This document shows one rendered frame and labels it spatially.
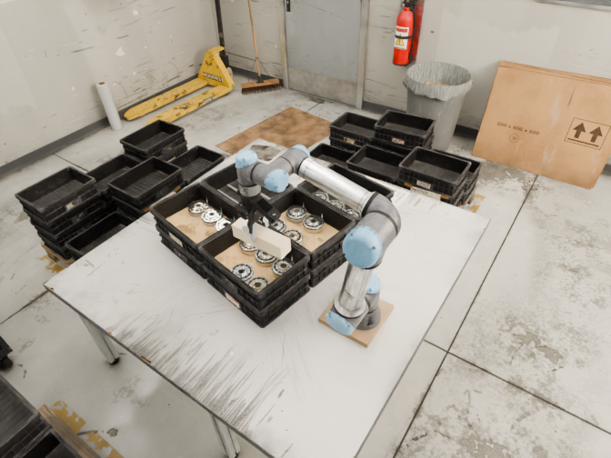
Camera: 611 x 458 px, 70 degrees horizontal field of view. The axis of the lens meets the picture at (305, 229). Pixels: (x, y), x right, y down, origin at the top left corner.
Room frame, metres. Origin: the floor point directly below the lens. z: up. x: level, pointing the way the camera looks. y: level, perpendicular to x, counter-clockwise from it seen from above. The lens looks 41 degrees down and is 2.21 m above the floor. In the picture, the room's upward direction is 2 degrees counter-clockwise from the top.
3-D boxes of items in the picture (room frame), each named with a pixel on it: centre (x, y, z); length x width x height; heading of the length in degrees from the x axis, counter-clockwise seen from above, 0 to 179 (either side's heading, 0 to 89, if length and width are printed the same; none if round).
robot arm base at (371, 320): (1.12, -0.23, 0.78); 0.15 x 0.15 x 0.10
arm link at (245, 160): (1.26, 0.19, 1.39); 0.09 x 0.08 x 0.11; 53
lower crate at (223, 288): (1.32, 0.23, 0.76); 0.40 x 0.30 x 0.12; 45
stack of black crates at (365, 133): (3.23, -0.47, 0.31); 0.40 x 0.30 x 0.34; 54
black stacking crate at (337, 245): (1.53, 0.01, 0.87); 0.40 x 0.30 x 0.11; 45
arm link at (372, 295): (1.11, -0.22, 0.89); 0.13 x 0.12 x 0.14; 143
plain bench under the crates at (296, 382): (1.56, 0.13, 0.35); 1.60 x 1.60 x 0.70; 54
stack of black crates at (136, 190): (2.42, 1.05, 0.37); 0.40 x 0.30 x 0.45; 144
